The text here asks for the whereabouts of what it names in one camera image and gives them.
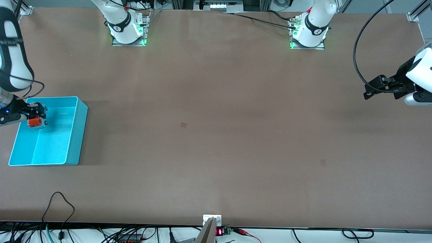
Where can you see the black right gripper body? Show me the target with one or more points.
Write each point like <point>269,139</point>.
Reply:
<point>16,109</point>

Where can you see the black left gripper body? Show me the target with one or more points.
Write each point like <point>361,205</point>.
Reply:
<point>401,80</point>

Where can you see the orange toy bus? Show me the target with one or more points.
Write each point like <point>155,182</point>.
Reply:
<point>33,122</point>

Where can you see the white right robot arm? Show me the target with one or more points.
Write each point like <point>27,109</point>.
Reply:
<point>123,23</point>

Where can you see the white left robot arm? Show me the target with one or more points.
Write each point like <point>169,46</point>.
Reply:
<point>314,23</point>

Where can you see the blue plastic box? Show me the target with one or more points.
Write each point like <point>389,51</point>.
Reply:
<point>54,145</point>

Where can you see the black orange power strip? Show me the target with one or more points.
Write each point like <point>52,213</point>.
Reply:
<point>130,239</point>

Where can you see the lit equipment rack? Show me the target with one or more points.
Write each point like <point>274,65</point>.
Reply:
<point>218,5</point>

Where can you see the red digit display module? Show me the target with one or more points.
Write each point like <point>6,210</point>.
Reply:
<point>219,232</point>

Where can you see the aluminium corner bracket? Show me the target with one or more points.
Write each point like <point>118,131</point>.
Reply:
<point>26,10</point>
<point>413,17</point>

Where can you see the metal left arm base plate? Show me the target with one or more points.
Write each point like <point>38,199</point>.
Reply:
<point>320,46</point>

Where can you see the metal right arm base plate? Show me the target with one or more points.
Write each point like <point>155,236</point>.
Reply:
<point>145,23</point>

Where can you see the white metal edge bracket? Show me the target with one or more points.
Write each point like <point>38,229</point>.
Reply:
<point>206,218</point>

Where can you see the grey metal camera bar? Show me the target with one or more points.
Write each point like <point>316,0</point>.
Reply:
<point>206,234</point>

